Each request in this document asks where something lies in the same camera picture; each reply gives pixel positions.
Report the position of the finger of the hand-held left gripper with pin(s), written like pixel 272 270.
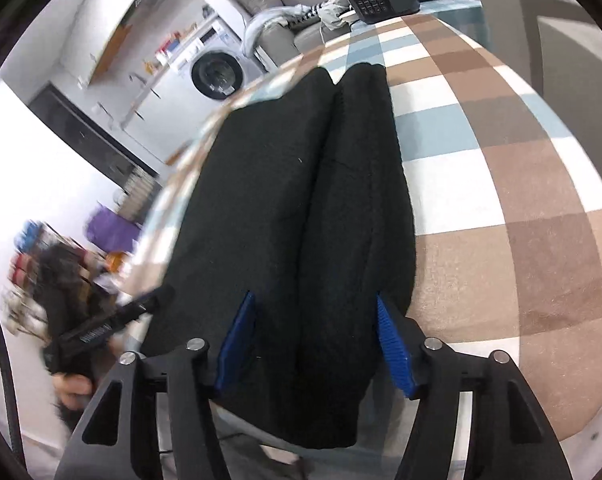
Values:
pixel 151 302

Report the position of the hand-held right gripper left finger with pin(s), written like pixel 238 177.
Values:
pixel 236 345

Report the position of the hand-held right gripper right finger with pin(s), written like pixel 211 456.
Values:
pixel 393 345

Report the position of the black knit sweater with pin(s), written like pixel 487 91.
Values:
pixel 281 210

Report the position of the person's left hand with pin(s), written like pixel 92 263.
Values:
pixel 73 390

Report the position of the purple bag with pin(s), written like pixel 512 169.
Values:
pixel 111 232

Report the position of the cluttered storage rack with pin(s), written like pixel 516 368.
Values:
pixel 26 265

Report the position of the wicker basket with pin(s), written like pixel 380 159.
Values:
pixel 136 195

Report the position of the black glass cabinet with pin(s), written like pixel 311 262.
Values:
pixel 81 130

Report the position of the brown blue checkered blanket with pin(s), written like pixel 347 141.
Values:
pixel 506 185

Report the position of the white kitchen base cabinet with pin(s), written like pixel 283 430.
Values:
pixel 146 90

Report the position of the white washing machine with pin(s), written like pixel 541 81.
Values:
pixel 216 72

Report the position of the grey sofa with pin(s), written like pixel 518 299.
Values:
pixel 281 40

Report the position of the grey white cloth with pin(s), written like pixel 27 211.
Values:
pixel 266 17

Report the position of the teal checked tablecloth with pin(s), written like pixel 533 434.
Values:
pixel 451 10

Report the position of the low grey cabinet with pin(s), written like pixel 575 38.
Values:
pixel 571 45

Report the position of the tall grey cabinet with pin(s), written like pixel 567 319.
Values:
pixel 511 15

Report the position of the white wall cabinet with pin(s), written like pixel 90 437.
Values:
pixel 121 10

